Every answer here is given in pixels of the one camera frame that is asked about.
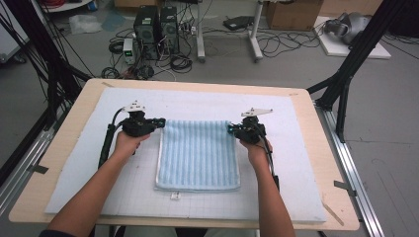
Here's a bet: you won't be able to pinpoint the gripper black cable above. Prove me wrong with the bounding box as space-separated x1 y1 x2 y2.
256 122 281 193
97 108 127 170

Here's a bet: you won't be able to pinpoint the aluminium rail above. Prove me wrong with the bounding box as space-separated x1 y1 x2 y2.
0 126 57 215
314 105 385 237

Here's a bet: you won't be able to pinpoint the brown cardboard box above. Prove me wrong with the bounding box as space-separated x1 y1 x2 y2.
266 0 324 32

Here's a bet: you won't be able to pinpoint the loose black floor cables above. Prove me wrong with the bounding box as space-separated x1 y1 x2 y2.
256 28 327 58

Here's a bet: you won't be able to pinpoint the person's left hand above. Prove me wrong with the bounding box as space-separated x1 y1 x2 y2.
113 130 151 160

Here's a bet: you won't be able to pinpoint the person's right hand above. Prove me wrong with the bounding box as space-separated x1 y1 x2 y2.
239 137 274 171

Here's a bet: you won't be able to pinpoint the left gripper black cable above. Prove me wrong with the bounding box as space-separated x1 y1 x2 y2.
97 108 127 170

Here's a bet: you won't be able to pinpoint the flat black device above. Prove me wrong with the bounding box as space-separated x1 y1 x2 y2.
222 15 255 32

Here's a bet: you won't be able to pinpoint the white power supply box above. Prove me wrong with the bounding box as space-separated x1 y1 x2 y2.
122 38 136 65

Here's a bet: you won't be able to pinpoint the clear plastic bag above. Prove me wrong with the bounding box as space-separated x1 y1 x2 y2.
68 14 103 35

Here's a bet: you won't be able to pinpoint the thin wooden strip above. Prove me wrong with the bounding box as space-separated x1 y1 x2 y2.
320 200 345 227

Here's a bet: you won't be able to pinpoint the blue striped towel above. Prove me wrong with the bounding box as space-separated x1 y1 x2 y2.
153 118 242 200

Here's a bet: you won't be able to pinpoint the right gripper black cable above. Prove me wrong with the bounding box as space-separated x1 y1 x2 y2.
256 122 281 193

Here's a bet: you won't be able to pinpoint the grey blue floor sheet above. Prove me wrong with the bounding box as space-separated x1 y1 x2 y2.
101 9 126 33

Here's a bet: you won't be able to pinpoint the coiled black cable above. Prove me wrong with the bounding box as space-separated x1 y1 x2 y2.
169 53 194 74

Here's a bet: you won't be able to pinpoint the white desk leg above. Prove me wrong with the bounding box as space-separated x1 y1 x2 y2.
196 0 207 63
248 0 265 62

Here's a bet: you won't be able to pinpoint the black metal frame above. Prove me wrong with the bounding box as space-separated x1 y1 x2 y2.
305 0 411 143
0 0 94 187

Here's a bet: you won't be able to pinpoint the person's dark sleeve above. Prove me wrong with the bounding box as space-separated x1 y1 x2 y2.
39 229 77 237

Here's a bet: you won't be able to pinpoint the grey headset device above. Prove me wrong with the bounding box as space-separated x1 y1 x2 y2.
323 12 372 45

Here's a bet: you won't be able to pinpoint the wide black computer tower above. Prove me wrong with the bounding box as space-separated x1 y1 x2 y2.
132 5 161 61

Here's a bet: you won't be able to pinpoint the black tape piece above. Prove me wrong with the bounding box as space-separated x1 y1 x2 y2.
28 163 49 175
333 180 358 198

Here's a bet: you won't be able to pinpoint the white floor board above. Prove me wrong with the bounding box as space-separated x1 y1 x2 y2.
312 15 392 60

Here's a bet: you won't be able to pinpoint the light wooden table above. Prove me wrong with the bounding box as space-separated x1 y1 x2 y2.
8 77 361 231

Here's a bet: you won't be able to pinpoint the narrow black computer tower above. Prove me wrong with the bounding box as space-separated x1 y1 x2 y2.
160 6 181 55

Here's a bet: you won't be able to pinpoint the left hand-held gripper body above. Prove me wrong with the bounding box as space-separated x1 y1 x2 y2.
120 100 156 138

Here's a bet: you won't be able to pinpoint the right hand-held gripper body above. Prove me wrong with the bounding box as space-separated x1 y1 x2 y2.
236 107 274 145

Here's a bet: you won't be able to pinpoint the white foam mat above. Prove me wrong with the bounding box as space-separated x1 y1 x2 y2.
43 87 328 224

